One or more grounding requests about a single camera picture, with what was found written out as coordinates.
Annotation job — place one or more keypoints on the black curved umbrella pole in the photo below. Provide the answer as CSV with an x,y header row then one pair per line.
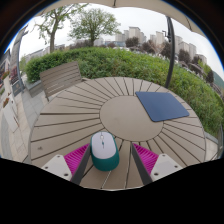
x,y
171,56

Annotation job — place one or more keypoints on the sparse-leaved tree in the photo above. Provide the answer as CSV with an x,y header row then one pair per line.
x,y
52,26

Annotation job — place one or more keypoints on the group of apartment buildings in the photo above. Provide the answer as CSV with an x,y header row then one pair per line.
x,y
156,38

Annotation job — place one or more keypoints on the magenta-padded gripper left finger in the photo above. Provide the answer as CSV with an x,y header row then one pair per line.
x,y
77,158

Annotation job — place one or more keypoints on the white and teal computer mouse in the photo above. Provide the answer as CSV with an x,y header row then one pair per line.
x,y
104,150

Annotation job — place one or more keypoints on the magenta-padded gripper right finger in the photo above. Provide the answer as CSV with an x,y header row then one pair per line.
x,y
146,158

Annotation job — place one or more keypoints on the beige umbrella canopy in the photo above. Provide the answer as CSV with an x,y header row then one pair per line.
x,y
133,4

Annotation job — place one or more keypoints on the dark blue mouse pad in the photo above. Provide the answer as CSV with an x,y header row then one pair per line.
x,y
162,106

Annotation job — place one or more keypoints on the round leafy green tree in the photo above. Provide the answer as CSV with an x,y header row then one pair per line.
x,y
94,24

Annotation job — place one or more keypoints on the beige slatted chair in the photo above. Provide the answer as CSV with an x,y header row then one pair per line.
x,y
61,78

